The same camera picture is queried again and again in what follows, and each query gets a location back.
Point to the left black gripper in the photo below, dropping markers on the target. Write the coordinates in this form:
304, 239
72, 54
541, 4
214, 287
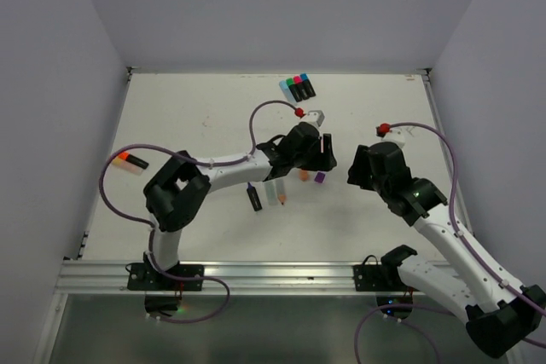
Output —
325, 162

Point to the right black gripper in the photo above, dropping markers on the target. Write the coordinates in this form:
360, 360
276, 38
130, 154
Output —
357, 170

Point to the purple cap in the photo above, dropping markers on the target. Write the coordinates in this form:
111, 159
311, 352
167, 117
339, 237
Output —
319, 177

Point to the green pastel highlighter body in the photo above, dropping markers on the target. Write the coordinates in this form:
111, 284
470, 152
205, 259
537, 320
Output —
270, 191

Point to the purple black highlighter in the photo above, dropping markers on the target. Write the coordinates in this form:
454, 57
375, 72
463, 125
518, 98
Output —
253, 196

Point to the orange cap black highlighter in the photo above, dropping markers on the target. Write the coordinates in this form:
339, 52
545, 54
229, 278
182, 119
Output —
133, 160

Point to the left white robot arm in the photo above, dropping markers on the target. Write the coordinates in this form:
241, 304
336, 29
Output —
177, 191

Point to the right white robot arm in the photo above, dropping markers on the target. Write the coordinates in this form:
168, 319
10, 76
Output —
497, 310

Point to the pink cap black highlighter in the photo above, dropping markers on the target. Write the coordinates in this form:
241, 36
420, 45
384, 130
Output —
298, 82

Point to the green cap black highlighter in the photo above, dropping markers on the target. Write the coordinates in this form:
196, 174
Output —
294, 90

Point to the light blue highlighter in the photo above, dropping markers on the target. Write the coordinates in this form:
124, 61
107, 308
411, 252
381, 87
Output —
286, 92

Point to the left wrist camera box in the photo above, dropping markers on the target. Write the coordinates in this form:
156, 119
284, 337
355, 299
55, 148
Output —
314, 117

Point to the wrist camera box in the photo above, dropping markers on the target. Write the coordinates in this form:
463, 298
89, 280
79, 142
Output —
395, 136
314, 117

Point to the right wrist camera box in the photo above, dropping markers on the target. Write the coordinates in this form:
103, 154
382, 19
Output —
395, 136

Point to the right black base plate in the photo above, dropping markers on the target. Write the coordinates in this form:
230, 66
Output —
381, 278

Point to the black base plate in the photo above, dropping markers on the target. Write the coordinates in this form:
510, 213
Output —
182, 277
381, 278

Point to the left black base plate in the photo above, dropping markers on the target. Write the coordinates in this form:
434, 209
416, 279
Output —
182, 277

